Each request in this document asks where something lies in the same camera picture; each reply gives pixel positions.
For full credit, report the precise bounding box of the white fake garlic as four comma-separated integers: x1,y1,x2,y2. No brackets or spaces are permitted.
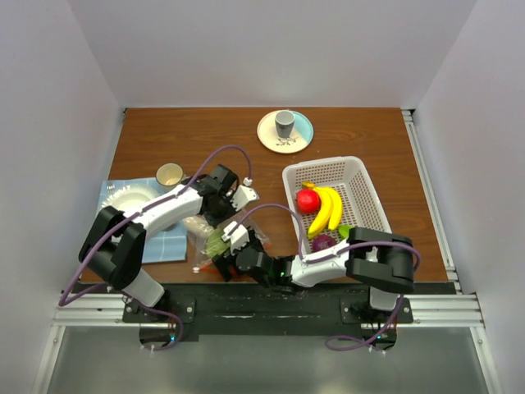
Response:
182,215,215,239

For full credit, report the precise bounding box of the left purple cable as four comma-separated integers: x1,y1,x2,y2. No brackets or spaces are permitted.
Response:
57,144,253,350

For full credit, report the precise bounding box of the green fake cabbage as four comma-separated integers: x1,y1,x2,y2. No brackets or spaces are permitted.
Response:
204,228,231,259

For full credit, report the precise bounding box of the purple fake onion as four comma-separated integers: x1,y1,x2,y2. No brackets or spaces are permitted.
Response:
312,234,337,252

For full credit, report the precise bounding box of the grey ceramic cup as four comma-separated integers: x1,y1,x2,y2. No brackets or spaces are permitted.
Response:
274,110,295,139

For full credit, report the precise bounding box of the clear orange zip bag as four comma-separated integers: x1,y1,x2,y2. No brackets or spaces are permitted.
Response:
181,210,246,274

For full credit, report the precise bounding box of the yellow fake banana bunch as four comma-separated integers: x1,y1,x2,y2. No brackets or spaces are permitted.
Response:
303,181,343,239

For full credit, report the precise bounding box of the green fake starfruit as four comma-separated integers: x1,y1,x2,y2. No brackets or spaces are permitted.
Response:
337,224,354,240

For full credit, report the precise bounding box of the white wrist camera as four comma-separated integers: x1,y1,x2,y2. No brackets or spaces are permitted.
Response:
231,185,259,212
221,221,249,254

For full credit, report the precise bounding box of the red fake apple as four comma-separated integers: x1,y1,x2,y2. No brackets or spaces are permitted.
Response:
296,189,321,214

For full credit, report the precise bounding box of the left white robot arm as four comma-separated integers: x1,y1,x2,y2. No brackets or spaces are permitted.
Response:
79,164,241,322

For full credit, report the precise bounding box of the blue checked cloth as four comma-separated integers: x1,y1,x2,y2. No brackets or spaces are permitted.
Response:
98,178,187,263

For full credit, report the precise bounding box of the white plastic basket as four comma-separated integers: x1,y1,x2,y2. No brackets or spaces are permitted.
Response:
282,156,391,232

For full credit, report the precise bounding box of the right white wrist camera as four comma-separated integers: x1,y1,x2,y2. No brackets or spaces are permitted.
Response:
221,221,249,254

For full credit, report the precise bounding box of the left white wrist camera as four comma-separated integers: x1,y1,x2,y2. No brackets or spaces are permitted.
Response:
231,185,259,212

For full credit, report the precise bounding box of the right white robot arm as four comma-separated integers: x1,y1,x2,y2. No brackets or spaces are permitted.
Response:
211,227,421,323

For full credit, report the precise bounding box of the white bowl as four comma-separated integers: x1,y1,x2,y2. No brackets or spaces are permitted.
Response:
101,184,160,211

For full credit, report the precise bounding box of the pastel ceramic plate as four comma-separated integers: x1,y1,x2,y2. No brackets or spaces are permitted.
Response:
257,110,314,154

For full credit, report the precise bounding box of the cream enamel mug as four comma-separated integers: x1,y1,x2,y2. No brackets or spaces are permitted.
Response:
156,163,186,191

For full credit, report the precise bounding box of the aluminium frame rail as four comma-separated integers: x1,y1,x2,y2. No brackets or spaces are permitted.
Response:
52,294,485,328

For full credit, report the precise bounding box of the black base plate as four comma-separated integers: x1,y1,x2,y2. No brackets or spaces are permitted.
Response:
66,282,454,348

